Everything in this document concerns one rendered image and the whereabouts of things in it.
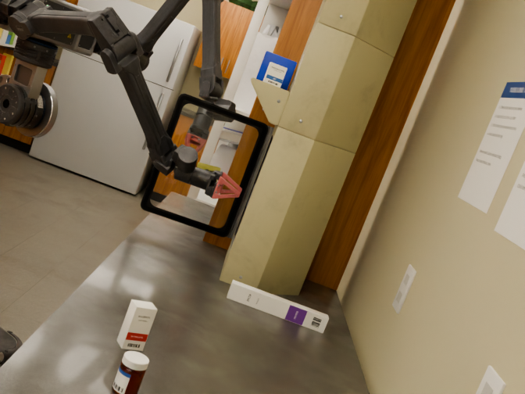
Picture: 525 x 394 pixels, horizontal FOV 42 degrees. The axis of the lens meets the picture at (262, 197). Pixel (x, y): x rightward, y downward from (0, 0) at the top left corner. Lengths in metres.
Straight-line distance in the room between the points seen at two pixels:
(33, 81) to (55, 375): 1.44
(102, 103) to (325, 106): 5.21
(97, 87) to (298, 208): 5.18
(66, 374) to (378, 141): 1.41
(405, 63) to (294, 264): 0.76
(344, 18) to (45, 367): 1.19
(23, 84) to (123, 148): 4.50
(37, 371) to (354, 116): 1.18
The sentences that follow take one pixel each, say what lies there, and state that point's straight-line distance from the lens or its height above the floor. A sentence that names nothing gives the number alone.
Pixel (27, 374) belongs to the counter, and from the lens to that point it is 1.18.
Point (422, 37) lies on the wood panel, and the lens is 2.31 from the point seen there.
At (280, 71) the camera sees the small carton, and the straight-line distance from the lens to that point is 1.98.
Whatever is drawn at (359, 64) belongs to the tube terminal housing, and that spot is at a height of 1.65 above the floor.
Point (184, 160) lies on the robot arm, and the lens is 1.97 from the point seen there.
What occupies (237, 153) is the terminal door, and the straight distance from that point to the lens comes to 2.20.
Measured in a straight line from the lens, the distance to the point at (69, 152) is 7.09.
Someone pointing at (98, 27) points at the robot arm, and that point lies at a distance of 1.86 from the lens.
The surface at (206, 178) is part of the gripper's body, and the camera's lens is 2.03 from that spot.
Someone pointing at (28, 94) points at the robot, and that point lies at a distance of 2.47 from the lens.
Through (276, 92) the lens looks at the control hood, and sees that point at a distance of 1.89.
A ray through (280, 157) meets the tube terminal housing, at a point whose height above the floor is 1.33.
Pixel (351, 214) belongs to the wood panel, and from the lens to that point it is 2.31.
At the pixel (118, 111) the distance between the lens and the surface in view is 6.94.
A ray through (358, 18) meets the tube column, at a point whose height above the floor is 1.76.
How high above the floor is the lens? 1.50
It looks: 9 degrees down
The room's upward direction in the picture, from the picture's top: 21 degrees clockwise
